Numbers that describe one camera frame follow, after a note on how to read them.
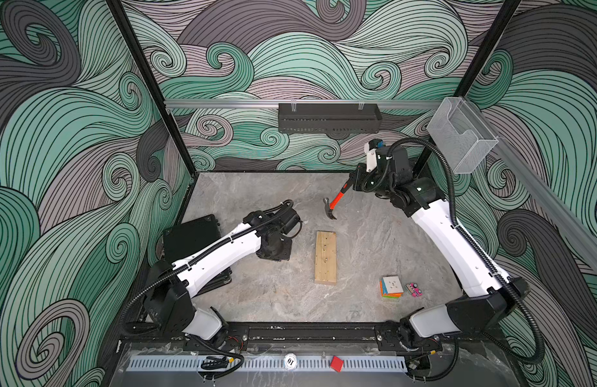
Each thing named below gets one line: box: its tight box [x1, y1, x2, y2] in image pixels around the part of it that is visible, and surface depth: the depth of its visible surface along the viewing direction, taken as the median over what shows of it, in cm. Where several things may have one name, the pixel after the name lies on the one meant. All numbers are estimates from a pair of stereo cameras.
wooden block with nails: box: [314, 230, 338, 286], surface depth 89 cm
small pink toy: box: [404, 282, 424, 297], surface depth 83 cm
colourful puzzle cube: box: [379, 275, 405, 299], surface depth 81 cm
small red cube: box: [329, 355, 345, 373], surface depth 70 cm
